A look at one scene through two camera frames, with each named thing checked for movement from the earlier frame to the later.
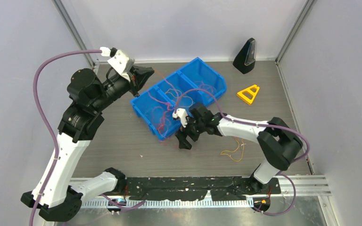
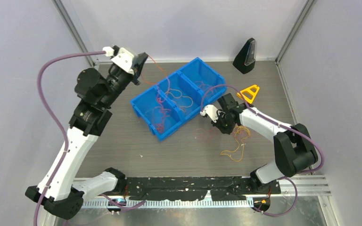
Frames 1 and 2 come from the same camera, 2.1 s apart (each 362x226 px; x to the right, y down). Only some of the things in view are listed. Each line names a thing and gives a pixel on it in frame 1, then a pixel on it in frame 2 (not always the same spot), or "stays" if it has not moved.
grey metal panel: [222, 188] stays
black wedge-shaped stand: [244, 60] stays
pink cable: [199, 84] to [160, 113]
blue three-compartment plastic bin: [194, 83] stays
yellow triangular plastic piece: [248, 101] stays
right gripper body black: [192, 129] to [224, 123]
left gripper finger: [141, 77] to [140, 60]
